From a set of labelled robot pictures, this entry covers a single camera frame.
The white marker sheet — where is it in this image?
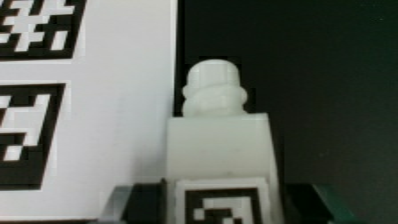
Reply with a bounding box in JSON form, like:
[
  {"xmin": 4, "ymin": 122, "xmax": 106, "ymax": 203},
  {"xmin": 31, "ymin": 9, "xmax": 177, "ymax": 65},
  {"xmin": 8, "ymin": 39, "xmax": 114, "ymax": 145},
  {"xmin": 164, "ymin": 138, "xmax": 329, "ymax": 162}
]
[{"xmin": 0, "ymin": 0, "xmax": 178, "ymax": 223}]

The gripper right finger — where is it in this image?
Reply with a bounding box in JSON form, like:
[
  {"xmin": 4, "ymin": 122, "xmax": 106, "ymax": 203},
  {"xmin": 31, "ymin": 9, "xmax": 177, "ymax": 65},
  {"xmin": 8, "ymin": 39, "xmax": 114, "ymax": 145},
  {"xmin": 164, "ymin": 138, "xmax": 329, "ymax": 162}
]
[{"xmin": 285, "ymin": 183, "xmax": 356, "ymax": 224}]

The white table leg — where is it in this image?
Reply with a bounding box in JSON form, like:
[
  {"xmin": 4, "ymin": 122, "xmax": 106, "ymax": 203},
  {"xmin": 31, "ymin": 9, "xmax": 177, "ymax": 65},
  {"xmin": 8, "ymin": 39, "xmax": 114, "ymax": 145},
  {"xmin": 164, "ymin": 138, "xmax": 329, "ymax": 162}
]
[{"xmin": 166, "ymin": 59, "xmax": 287, "ymax": 224}]

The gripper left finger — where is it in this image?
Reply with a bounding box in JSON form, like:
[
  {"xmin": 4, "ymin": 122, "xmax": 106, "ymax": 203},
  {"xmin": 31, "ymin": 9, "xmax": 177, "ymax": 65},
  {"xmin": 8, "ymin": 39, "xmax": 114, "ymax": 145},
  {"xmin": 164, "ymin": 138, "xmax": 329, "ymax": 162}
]
[{"xmin": 97, "ymin": 182, "xmax": 166, "ymax": 224}]

